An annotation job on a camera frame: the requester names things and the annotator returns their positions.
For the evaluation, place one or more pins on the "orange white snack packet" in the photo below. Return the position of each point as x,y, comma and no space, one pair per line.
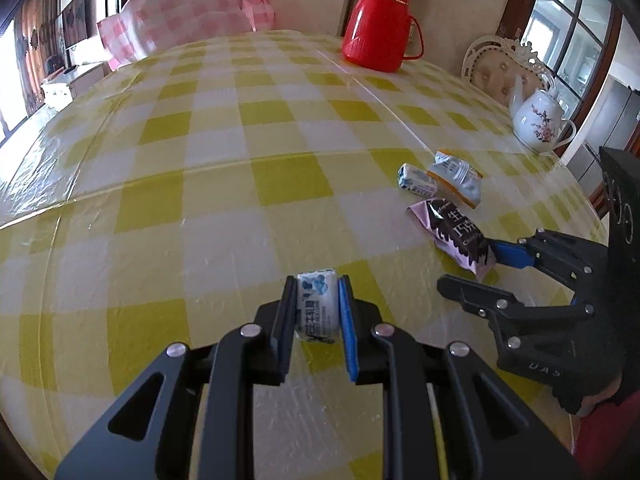
459,176

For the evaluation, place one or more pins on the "white ornate dining chair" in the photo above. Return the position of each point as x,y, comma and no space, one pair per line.
492,64

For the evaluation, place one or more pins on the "white floral teapot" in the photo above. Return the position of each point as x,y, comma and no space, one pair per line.
538,121

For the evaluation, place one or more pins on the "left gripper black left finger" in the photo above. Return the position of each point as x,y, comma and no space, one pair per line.
190,412

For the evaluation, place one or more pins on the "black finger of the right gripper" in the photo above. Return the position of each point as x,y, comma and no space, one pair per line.
529,332

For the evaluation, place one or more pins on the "pink checked chair cover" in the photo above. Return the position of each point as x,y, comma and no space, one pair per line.
146,27

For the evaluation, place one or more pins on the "red thermos jug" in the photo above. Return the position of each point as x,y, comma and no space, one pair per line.
381,34

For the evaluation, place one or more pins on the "yellow white checked tablecloth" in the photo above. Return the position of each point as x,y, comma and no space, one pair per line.
175,197

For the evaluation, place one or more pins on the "red brown window curtain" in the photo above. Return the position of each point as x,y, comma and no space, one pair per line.
36,40

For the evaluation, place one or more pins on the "wall television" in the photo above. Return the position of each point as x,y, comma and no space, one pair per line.
75,24

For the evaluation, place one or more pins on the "white tv cabinet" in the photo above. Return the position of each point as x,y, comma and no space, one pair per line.
62,88

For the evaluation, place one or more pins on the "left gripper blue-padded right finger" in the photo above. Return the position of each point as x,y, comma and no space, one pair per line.
446,413

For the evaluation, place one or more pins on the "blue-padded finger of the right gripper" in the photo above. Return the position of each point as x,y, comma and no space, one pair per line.
565,258

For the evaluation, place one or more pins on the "black camera mount box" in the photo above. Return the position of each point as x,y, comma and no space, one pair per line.
620,171

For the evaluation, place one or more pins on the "black pink chocolate snack packet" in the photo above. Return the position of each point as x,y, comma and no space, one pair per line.
456,234

